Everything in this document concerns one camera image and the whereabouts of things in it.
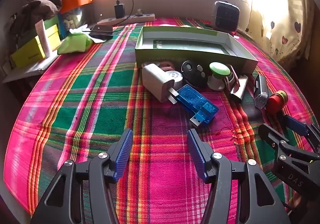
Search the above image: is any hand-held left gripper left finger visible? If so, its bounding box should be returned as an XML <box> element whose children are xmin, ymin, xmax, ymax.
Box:
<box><xmin>30</xmin><ymin>128</ymin><xmax>134</xmax><ymax>224</ymax></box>

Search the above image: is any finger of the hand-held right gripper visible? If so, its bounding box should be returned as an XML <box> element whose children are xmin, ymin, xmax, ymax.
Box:
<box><xmin>258</xmin><ymin>123</ymin><xmax>320</xmax><ymax>162</ymax></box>
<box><xmin>283</xmin><ymin>115</ymin><xmax>320</xmax><ymax>154</ymax></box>

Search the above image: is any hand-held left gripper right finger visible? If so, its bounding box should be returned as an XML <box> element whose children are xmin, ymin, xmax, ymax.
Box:
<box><xmin>187</xmin><ymin>129</ymin><xmax>292</xmax><ymax>224</ymax></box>

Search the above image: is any red-capped small bottle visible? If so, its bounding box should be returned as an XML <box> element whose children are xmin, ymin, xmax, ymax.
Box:
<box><xmin>265</xmin><ymin>90</ymin><xmax>288</xmax><ymax>114</ymax></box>

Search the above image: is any black bicycle light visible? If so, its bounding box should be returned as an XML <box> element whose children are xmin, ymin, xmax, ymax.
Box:
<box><xmin>254</xmin><ymin>74</ymin><xmax>269</xmax><ymax>109</ymax></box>

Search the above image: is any silver metal case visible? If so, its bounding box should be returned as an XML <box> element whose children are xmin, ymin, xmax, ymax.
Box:
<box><xmin>229</xmin><ymin>74</ymin><xmax>249</xmax><ymax>103</ymax></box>

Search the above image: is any blue translucent USB tester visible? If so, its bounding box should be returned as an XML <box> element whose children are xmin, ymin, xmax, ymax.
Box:
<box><xmin>175</xmin><ymin>84</ymin><xmax>219</xmax><ymax>128</ymax></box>

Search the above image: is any small white round jar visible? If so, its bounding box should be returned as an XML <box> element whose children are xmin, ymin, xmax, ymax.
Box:
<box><xmin>164</xmin><ymin>70</ymin><xmax>184</xmax><ymax>89</ymax></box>

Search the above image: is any green-topped white knob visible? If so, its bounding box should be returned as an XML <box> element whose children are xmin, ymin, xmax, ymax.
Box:
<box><xmin>207</xmin><ymin>62</ymin><xmax>232</xmax><ymax>91</ymax></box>

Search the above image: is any white USB wall charger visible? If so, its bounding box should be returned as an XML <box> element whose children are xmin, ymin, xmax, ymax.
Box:
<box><xmin>142</xmin><ymin>63</ymin><xmax>179</xmax><ymax>104</ymax></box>

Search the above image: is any black round remote fob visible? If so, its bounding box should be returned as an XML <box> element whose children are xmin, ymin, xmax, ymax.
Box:
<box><xmin>181</xmin><ymin>60</ymin><xmax>208</xmax><ymax>88</ymax></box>

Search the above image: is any small pink clip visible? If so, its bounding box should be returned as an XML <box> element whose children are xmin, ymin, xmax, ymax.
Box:
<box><xmin>141</xmin><ymin>61</ymin><xmax>177</xmax><ymax>71</ymax></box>

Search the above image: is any green cardboard box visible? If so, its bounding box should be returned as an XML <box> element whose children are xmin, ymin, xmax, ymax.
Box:
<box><xmin>135</xmin><ymin>26</ymin><xmax>259</xmax><ymax>76</ymax></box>

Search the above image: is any plaid blanket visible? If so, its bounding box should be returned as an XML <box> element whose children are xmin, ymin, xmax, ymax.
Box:
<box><xmin>4</xmin><ymin>16</ymin><xmax>320</xmax><ymax>224</ymax></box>

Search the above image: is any wooden cabinet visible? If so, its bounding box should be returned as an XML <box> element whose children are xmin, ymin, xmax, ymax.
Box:
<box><xmin>304</xmin><ymin>0</ymin><xmax>320</xmax><ymax>59</ymax></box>

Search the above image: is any heart print curtain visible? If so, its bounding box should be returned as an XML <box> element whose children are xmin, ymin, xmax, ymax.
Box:
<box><xmin>246</xmin><ymin>0</ymin><xmax>310</xmax><ymax>64</ymax></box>

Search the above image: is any light green cloth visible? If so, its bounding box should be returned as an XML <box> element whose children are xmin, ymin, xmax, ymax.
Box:
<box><xmin>57</xmin><ymin>32</ymin><xmax>93</xmax><ymax>55</ymax></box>

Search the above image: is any small grey fan heater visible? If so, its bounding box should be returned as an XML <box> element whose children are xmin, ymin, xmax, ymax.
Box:
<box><xmin>214</xmin><ymin>1</ymin><xmax>240</xmax><ymax>32</ymax></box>

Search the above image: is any black smartphone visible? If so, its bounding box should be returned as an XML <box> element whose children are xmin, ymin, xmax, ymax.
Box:
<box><xmin>90</xmin><ymin>25</ymin><xmax>113</xmax><ymax>39</ymax></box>

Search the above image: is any yellow-green cardboard box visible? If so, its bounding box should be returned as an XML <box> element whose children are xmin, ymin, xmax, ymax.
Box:
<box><xmin>10</xmin><ymin>35</ymin><xmax>47</xmax><ymax>69</ymax></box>

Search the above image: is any white power strip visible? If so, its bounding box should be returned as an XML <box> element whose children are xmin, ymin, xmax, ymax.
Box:
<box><xmin>100</xmin><ymin>13</ymin><xmax>155</xmax><ymax>26</ymax></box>

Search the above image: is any white tube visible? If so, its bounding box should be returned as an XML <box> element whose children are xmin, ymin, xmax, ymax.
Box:
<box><xmin>35</xmin><ymin>19</ymin><xmax>53</xmax><ymax>58</ymax></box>

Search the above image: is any blue box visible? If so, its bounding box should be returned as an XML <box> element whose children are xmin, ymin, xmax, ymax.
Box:
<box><xmin>57</xmin><ymin>13</ymin><xmax>68</xmax><ymax>39</ymax></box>

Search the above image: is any black power adapter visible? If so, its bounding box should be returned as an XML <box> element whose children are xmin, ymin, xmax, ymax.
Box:
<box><xmin>114</xmin><ymin>3</ymin><xmax>125</xmax><ymax>19</ymax></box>

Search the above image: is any clear plastic container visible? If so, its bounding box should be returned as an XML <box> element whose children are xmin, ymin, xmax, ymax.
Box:
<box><xmin>64</xmin><ymin>6</ymin><xmax>84</xmax><ymax>29</ymax></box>

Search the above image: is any green cardboard carton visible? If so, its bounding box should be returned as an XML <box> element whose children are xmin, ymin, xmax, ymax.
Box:
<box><xmin>19</xmin><ymin>15</ymin><xmax>60</xmax><ymax>44</ymax></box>

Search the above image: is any brown cloth bag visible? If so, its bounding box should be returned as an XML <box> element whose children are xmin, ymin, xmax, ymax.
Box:
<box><xmin>10</xmin><ymin>0</ymin><xmax>59</xmax><ymax>34</ymax></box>

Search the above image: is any black charging cable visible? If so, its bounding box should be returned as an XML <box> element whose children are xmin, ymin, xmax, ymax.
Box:
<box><xmin>86</xmin><ymin>0</ymin><xmax>135</xmax><ymax>33</ymax></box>

